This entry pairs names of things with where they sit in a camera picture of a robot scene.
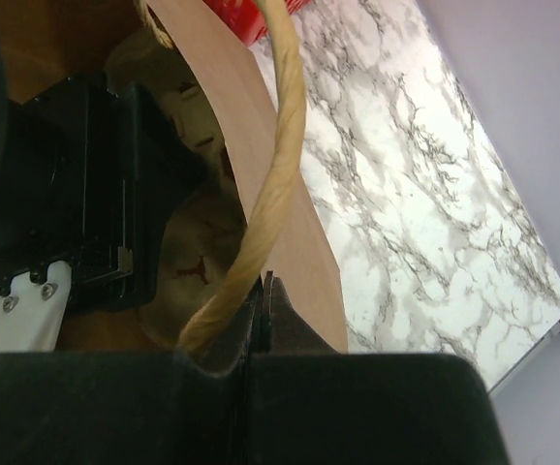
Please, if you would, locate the brown cardboard cup carrier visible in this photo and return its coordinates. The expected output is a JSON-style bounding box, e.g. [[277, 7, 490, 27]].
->
[[105, 29, 245, 347]]

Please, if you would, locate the brown paper bag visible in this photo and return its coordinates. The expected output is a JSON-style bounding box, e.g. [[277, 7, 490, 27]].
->
[[0, 1, 348, 353]]

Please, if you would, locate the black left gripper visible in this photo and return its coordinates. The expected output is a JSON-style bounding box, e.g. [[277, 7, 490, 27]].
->
[[0, 76, 202, 312]]

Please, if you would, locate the red plastic shopping basket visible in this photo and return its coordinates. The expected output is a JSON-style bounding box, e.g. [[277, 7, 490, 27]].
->
[[202, 0, 315, 47]]

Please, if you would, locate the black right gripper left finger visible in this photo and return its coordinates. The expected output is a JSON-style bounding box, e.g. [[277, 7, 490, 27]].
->
[[0, 283, 264, 464]]

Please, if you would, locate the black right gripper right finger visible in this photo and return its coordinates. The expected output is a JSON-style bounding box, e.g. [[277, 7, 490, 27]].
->
[[246, 275, 508, 464]]

